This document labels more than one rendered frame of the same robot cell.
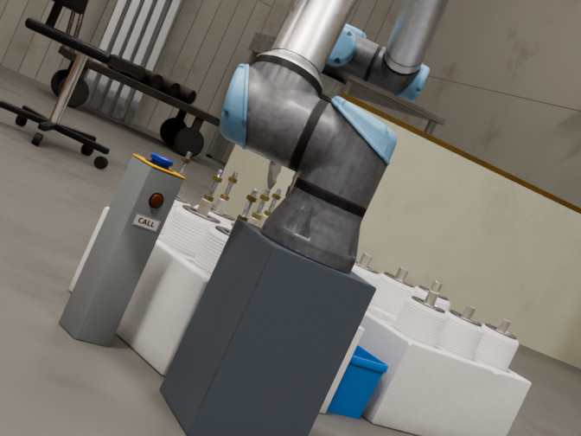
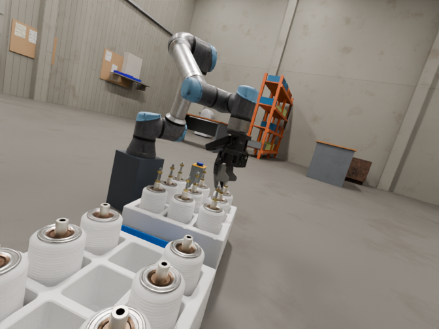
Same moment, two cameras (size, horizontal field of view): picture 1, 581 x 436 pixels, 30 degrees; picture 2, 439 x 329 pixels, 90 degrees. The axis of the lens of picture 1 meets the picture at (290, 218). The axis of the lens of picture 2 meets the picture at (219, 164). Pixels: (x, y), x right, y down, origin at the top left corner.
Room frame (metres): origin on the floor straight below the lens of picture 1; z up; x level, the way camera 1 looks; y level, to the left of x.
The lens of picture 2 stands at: (2.79, -0.49, 0.54)
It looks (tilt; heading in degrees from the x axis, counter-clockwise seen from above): 9 degrees down; 139
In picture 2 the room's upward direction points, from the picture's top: 15 degrees clockwise
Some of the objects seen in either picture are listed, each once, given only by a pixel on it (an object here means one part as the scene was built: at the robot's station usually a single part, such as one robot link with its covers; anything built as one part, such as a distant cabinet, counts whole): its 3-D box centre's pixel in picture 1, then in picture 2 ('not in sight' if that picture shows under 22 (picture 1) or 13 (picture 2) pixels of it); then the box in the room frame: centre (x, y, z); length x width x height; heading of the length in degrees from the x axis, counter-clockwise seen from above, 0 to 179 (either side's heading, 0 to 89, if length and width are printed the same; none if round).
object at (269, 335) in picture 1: (264, 341); (135, 181); (1.64, -0.04, 0.15); 0.18 x 0.18 x 0.30; 23
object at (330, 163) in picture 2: not in sight; (328, 162); (0.35, 5.13, 0.42); 1.58 x 0.82 x 0.85; 115
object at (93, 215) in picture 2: (428, 304); (103, 215); (2.22, -0.33, 0.25); 0.08 x 0.08 x 0.01
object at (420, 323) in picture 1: (409, 344); (97, 246); (2.22, -0.33, 0.16); 0.10 x 0.10 x 0.18
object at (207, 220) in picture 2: not in sight; (206, 230); (2.21, 0.04, 0.16); 0.10 x 0.10 x 0.18
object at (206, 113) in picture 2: not in sight; (206, 123); (-5.25, 5.16, 0.60); 0.67 x 0.55 x 1.20; 23
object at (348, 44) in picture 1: (345, 50); (223, 101); (2.12, 0.04, 0.64); 0.11 x 0.11 x 0.08; 86
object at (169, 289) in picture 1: (213, 309); (185, 224); (2.04, 0.06, 0.09); 0.39 x 0.39 x 0.18; 40
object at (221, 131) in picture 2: not in sight; (199, 131); (-1.66, 2.51, 0.34); 1.28 x 0.66 x 0.69; 25
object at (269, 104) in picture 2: not in sight; (272, 121); (-1.97, 5.40, 1.20); 2.70 x 0.70 x 2.40; 113
